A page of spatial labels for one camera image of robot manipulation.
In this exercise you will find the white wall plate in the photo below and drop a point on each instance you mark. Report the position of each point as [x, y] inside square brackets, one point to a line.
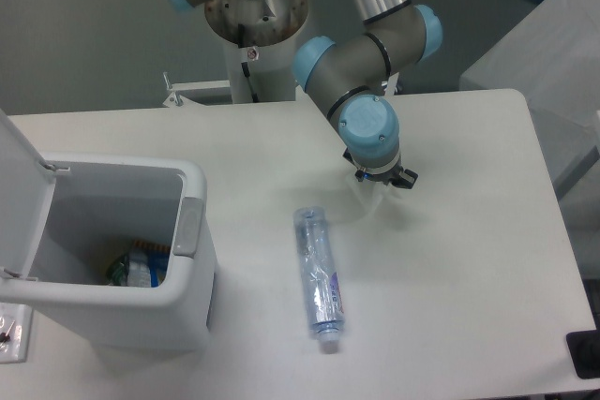
[16, 323]

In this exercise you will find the white trash can lid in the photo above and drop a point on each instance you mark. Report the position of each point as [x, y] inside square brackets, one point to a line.
[27, 187]

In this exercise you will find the black device at edge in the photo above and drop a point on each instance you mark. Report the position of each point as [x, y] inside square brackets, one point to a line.
[584, 350]

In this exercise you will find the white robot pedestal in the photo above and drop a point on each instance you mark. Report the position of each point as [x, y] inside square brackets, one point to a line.
[257, 30]

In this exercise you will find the colourful trash inside can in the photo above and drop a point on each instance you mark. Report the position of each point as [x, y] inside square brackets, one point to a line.
[145, 265]

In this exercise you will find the clear plastic wrapper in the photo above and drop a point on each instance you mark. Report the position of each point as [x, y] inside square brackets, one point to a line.
[353, 200]

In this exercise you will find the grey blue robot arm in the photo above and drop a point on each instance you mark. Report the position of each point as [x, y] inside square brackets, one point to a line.
[349, 80]

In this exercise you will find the crushed clear plastic bottle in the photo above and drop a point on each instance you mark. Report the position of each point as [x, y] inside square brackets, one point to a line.
[319, 278]

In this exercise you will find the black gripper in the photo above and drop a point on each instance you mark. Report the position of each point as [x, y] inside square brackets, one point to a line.
[391, 174]

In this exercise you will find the white pedestal base bracket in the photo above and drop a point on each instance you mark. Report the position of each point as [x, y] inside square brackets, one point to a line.
[220, 87]

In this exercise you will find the grey covered side table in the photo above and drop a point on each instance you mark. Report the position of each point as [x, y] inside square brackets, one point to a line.
[552, 58]

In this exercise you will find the white trash can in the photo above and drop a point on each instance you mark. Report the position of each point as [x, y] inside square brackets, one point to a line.
[101, 204]

